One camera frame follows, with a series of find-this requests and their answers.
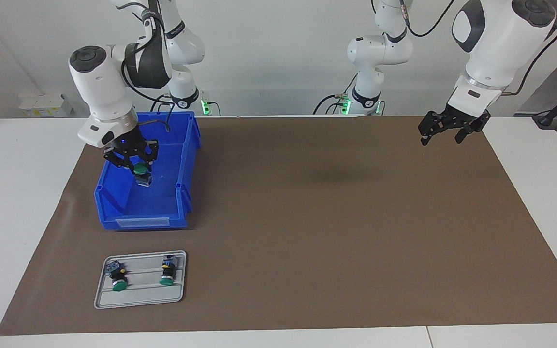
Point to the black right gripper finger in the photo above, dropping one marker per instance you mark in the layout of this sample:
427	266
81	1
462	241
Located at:
121	160
153	152

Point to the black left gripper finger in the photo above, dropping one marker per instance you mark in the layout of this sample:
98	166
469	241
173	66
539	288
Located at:
474	129
431	124

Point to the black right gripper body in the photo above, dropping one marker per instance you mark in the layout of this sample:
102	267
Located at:
126	145

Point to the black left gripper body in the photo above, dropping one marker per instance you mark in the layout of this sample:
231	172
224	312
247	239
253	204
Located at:
464	120

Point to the green push button switch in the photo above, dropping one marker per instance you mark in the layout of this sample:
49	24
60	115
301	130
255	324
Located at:
140	170
168	273
117	278

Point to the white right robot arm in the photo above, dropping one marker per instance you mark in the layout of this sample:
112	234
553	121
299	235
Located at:
102	92

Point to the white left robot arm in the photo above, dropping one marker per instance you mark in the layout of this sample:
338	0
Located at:
496	43

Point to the blue plastic storage bin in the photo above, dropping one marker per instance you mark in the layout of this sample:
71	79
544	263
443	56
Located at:
162	198

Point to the grey metal tray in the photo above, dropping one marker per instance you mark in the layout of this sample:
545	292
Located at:
138	295

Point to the brown table mat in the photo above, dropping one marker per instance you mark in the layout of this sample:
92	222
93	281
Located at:
331	266

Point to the white wall socket box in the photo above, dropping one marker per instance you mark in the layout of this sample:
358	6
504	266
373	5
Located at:
41	104

